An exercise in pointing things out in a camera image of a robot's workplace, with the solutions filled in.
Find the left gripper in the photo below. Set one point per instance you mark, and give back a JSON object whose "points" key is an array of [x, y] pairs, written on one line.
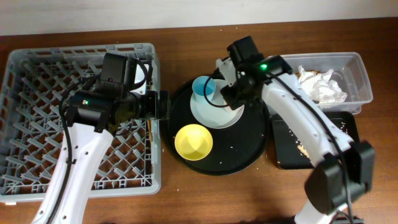
{"points": [[163, 104]]}

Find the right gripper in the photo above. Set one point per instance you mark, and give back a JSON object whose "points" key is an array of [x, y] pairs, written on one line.
{"points": [[232, 98]]}

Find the blue plastic cup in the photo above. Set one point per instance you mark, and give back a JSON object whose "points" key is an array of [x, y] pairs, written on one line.
{"points": [[204, 89]]}

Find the yellow plastic bowl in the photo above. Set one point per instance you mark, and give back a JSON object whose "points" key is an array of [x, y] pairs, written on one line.
{"points": [[193, 142]]}

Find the white napkin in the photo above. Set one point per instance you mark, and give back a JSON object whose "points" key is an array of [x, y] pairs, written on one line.
{"points": [[321, 88]]}

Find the rice and peanut shell scraps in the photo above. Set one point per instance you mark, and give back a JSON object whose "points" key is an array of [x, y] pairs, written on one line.
{"points": [[303, 152]]}

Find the pink plastic cup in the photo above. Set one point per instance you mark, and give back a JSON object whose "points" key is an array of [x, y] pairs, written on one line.
{"points": [[228, 109]]}

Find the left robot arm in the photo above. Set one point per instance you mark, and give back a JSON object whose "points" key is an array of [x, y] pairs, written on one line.
{"points": [[91, 112]]}

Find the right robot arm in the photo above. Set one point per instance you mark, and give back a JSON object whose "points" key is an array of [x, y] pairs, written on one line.
{"points": [[343, 169]]}

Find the grey dishwasher rack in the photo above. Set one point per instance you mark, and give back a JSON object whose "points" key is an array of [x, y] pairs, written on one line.
{"points": [[31, 130]]}

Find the grey round plate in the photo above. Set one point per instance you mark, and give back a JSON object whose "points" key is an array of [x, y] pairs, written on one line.
{"points": [[213, 117]]}

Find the round black tray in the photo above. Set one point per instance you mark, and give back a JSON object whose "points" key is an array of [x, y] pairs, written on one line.
{"points": [[234, 148]]}

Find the clear plastic storage box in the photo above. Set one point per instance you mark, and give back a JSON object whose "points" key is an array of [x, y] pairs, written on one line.
{"points": [[349, 72]]}

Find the black rectangular tray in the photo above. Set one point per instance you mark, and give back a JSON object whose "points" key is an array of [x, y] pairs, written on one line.
{"points": [[286, 152]]}

